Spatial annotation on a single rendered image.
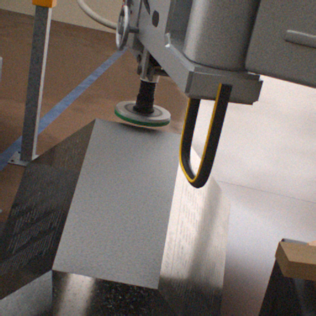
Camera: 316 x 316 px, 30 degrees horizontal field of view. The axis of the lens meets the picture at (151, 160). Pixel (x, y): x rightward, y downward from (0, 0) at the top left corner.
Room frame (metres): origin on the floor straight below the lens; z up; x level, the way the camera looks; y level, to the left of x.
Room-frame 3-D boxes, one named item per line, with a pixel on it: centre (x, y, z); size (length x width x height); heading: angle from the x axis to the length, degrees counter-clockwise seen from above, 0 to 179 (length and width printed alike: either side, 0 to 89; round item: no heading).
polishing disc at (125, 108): (2.17, 0.07, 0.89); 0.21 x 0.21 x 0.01
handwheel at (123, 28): (2.02, 0.15, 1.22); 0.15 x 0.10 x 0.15; 16
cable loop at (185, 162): (1.53, -0.12, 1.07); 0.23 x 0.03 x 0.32; 16
